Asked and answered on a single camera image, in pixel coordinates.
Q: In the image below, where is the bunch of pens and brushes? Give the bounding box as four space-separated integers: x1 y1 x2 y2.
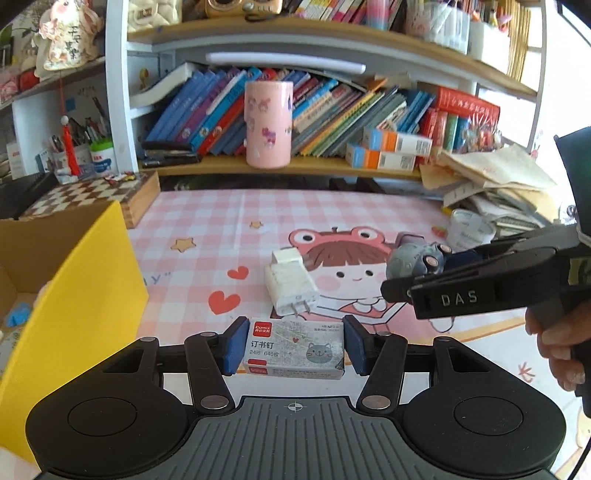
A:
48 97 112 153

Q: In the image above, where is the orange and white box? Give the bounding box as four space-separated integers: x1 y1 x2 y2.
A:
345 143 416 171
362 127 434 154

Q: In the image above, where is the pink checked desktop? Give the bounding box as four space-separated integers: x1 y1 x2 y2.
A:
127 187 591 416

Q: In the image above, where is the wooden retro radio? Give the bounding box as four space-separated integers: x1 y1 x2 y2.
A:
205 0 282 19

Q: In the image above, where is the person's right hand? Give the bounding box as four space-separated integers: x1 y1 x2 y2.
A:
526 305 585 392

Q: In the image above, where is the white pen holder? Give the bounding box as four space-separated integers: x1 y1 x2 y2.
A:
51 143 93 174

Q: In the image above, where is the white cup of coloured pens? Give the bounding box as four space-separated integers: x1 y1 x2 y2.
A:
406 0 472 54

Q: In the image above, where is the pink cylinder cup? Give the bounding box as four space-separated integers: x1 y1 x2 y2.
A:
245 80 294 169

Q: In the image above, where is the hanging charm with red tassel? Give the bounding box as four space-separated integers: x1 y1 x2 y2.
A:
36 0 105 177

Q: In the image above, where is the red boxed book set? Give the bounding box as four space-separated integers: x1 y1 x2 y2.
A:
422 85 502 153

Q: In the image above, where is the white jar with green lid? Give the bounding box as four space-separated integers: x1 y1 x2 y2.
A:
89 141 116 178

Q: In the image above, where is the pastel striped bottle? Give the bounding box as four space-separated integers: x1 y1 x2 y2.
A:
365 0 391 31

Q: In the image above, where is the black electronic keyboard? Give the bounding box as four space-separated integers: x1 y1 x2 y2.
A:
0 173 58 220

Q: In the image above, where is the grey round toy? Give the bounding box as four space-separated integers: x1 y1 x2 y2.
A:
387 233 455 278

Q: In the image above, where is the thick white book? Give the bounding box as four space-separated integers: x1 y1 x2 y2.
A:
130 62 208 109

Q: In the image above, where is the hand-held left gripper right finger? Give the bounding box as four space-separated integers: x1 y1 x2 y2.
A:
342 315 492 413

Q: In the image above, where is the white staples box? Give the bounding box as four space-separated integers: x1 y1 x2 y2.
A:
238 316 347 380

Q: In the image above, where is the black notebook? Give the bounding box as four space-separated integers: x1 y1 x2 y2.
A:
141 143 201 168

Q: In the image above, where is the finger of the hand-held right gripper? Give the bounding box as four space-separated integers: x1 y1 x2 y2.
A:
381 248 559 303
445 228 578 268

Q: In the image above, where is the pile of papers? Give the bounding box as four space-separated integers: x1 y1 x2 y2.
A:
420 143 559 232

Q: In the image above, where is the white charger plug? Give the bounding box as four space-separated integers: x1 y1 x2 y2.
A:
264 249 320 318

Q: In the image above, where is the row of colourful books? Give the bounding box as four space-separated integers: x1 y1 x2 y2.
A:
143 67 437 158

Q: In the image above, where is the cardboard box with yellow flaps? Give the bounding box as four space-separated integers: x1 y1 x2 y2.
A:
0 200 149 467

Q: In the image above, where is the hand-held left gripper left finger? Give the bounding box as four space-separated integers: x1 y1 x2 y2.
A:
99 316 250 413

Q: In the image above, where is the wooden chessboard box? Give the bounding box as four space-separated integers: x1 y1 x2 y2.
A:
18 172 161 230

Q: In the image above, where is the white box with red label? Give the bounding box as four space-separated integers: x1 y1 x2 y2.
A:
6 141 23 178

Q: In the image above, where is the cream quilted handbag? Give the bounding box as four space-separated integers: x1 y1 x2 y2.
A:
127 0 183 33

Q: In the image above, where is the blue tissue packet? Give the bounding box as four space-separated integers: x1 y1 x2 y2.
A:
4 300 35 328

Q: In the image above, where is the white bookshelf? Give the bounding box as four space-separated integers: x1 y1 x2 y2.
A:
0 0 550 185

